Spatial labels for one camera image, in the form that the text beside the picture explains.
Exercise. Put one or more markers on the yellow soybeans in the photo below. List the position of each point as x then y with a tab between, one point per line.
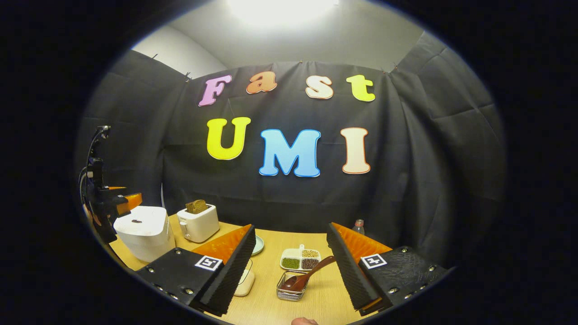
309	253

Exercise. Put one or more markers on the green mung beans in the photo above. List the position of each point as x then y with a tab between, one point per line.
291	263

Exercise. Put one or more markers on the pale green plate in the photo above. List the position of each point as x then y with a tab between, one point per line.
258	246

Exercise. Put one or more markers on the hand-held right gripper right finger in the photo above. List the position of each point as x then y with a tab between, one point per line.
352	275

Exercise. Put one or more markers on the white rice cooker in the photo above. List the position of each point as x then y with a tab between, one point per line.
144	234

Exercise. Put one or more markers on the brown bread slices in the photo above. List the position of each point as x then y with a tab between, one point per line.
197	207

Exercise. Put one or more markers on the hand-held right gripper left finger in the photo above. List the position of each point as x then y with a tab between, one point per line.
230	275

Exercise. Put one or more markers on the clear plastic water bottle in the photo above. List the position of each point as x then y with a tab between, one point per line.
358	227

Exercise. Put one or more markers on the white divided dish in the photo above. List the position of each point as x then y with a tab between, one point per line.
289	253

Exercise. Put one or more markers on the dark red beans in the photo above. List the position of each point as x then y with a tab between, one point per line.
309	262

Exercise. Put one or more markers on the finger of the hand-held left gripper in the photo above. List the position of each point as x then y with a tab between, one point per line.
115	188
134	199

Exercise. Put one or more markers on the bright ceiling light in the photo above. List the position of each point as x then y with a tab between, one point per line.
280	11

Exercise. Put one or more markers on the clear plastic container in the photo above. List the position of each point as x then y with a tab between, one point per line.
246	284

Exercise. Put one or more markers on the white toaster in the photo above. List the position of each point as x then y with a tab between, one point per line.
201	228

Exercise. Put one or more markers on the black backdrop cloth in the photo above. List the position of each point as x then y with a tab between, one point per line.
406	158

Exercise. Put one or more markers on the brown wooden spoon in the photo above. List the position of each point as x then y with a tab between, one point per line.
311	273

